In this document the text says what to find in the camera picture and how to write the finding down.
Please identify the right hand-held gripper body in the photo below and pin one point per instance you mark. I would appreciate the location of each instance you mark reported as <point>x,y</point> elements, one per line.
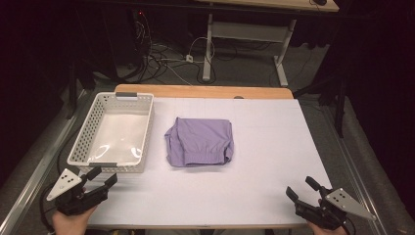
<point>326,212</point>

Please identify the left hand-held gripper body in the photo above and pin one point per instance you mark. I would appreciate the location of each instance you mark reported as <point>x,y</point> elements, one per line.
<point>76,199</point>

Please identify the white perforated plastic basket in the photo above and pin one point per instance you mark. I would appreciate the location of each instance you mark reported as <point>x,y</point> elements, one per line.
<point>120,137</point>

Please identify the purple shorts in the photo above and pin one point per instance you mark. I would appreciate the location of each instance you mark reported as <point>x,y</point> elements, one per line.
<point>202,140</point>

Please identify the person's right hand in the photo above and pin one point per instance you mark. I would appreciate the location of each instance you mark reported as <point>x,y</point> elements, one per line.
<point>326,231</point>

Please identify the person's left hand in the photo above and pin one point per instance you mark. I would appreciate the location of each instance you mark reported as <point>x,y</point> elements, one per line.
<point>70,223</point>

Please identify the black stand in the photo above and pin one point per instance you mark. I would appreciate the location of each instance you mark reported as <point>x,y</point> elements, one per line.
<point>341,111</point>
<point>73,98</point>

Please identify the dark curtain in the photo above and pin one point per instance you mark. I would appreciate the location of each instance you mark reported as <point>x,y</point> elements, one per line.
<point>381,98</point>
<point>29,81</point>

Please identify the wooden table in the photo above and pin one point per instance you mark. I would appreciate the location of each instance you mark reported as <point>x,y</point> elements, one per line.
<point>195,91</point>

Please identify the white power adapter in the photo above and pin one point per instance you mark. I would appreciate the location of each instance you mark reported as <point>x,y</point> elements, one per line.
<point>189,58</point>

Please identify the black computer mouse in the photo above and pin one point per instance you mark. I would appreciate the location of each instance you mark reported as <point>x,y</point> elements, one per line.
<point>320,2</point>

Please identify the metal floor rail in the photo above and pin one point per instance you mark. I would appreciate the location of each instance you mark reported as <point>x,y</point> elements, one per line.
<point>355,178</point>
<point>32,182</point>

